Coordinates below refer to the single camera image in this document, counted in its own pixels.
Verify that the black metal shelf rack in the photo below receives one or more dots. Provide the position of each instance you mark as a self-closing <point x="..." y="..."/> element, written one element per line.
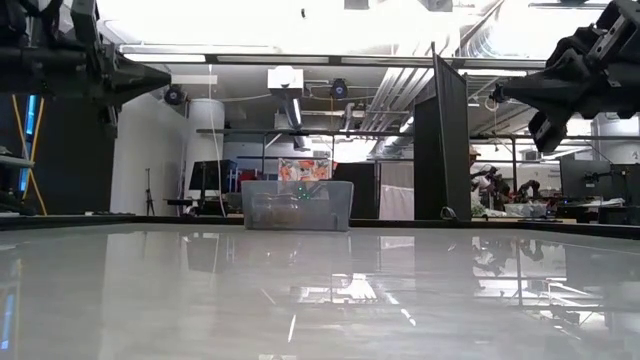
<point x="300" y="132"/>

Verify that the yellow stand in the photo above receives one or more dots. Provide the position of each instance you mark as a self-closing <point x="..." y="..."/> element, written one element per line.
<point x="36" y="190"/>

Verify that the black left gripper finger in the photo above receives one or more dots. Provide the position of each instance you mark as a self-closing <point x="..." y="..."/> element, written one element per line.
<point x="140" y="80"/>

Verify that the round black ceiling camera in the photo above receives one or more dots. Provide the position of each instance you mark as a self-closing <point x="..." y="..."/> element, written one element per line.
<point x="339" y="89"/>
<point x="173" y="95"/>

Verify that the white cloth screen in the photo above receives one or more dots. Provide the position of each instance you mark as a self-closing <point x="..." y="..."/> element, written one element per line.
<point x="396" y="197"/>

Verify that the black overhead frame beam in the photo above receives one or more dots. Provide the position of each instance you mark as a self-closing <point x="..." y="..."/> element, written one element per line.
<point x="350" y="60"/>

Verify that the large black office monitor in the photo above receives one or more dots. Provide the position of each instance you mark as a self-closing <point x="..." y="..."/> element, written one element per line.
<point x="582" y="177"/>

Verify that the person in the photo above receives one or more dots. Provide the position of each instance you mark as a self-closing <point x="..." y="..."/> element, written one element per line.
<point x="475" y="165"/>

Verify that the desk computer monitor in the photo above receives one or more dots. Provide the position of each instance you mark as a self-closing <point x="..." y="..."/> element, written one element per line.
<point x="29" y="150"/>

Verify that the white round column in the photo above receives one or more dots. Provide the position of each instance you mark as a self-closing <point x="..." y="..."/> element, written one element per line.
<point x="205" y="135"/>

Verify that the black monitor on stand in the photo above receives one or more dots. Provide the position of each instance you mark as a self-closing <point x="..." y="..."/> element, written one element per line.
<point x="212" y="175"/>

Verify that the white ceiling box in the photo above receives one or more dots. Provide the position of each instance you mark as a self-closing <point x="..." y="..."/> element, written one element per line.
<point x="285" y="77"/>

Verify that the grey side desk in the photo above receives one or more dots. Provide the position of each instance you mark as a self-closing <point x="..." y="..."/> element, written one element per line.
<point x="15" y="161"/>

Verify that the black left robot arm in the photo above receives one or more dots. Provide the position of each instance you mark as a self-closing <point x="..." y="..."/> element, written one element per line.
<point x="40" y="70"/>

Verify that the floral picture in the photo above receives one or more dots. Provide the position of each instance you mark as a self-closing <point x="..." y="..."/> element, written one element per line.
<point x="302" y="170"/>

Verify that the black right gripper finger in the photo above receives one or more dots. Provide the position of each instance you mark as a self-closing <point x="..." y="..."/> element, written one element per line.
<point x="545" y="92"/>

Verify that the black tripod stand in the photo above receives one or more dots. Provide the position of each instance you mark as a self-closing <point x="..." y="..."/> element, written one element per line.
<point x="149" y="195"/>

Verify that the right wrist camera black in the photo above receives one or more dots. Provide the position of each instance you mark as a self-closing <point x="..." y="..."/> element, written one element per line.
<point x="547" y="132"/>

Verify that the grey translucent plastic bin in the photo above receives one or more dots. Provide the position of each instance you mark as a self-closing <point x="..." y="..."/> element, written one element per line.
<point x="300" y="215"/>

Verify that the black partition panel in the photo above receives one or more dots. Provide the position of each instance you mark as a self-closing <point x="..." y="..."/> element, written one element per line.
<point x="450" y="150"/>

